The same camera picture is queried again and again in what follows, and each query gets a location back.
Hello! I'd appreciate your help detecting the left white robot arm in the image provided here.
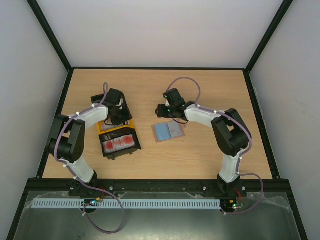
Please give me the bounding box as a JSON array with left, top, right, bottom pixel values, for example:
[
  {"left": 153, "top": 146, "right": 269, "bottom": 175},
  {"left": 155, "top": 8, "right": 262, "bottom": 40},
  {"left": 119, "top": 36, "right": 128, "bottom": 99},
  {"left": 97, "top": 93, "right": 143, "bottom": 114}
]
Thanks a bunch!
[{"left": 46, "top": 88, "right": 132, "bottom": 183}]

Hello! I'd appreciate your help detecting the black bin with teal cards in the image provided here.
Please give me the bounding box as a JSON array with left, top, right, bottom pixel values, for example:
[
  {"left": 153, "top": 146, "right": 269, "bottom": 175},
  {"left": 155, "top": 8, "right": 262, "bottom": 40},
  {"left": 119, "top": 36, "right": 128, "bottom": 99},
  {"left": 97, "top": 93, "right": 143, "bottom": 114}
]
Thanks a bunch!
[{"left": 90, "top": 94, "right": 105, "bottom": 104}]

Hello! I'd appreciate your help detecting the brown leather card holder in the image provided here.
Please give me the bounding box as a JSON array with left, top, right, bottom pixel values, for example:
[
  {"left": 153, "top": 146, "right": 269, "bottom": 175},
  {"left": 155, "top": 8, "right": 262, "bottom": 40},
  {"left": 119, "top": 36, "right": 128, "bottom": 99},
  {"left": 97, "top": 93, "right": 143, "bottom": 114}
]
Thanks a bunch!
[{"left": 151, "top": 122, "right": 185, "bottom": 143}]

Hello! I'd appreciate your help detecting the white credit card black stripe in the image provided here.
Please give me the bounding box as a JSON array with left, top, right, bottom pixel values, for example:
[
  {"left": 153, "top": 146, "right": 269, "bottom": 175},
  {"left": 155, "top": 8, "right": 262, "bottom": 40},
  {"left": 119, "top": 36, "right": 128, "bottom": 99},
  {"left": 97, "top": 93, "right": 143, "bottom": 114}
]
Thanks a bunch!
[{"left": 167, "top": 121, "right": 183, "bottom": 138}]

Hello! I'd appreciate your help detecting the black bin with red cards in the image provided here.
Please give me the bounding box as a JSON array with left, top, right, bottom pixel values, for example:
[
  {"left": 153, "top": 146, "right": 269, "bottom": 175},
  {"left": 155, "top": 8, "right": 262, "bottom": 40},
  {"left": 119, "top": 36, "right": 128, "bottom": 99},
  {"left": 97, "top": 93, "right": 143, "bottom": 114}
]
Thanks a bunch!
[{"left": 99, "top": 127, "right": 142, "bottom": 160}]

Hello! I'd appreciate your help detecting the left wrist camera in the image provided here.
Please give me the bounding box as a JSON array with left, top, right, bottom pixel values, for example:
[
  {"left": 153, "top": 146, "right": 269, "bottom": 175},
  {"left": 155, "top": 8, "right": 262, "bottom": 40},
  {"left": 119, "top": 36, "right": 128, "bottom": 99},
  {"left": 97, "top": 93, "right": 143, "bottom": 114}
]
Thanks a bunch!
[{"left": 116, "top": 98, "right": 124, "bottom": 108}]

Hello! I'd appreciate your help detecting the light blue slotted cable duct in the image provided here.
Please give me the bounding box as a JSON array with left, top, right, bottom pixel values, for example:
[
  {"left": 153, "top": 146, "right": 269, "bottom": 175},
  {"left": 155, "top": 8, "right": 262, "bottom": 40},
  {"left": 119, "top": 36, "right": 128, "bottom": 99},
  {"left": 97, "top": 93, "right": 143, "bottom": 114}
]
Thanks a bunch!
[{"left": 30, "top": 198, "right": 221, "bottom": 210}]

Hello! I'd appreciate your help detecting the black aluminium frame rail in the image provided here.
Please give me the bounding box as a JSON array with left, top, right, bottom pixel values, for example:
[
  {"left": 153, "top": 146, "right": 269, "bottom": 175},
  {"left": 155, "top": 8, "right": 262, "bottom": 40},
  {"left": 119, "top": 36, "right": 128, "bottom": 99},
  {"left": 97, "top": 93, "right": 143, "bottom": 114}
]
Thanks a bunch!
[{"left": 24, "top": 176, "right": 292, "bottom": 198}]

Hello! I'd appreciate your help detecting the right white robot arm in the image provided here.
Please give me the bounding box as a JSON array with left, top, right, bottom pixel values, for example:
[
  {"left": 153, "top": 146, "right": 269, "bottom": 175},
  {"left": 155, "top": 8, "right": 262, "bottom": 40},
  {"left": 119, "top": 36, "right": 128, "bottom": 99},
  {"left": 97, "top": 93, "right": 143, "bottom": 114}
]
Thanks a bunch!
[{"left": 155, "top": 88, "right": 252, "bottom": 196}]

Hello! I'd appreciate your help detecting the yellow bin with white cards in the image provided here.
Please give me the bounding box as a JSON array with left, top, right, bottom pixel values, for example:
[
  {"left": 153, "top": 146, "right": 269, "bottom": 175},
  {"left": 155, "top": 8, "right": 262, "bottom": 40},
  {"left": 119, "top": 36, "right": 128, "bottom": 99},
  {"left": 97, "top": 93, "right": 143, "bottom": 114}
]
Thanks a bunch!
[{"left": 96, "top": 119, "right": 135, "bottom": 135}]

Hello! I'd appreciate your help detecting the red card stack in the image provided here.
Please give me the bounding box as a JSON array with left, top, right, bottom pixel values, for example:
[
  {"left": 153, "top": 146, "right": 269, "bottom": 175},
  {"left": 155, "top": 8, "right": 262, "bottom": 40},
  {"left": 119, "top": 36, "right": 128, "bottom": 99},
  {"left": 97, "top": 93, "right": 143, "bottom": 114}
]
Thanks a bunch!
[{"left": 102, "top": 134, "right": 136, "bottom": 154}]

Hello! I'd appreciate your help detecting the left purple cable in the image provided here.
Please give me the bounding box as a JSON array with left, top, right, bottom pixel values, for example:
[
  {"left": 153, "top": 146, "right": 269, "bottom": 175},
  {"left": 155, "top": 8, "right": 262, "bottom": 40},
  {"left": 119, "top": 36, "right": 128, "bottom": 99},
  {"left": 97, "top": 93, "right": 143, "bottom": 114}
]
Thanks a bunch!
[{"left": 53, "top": 82, "right": 125, "bottom": 234}]

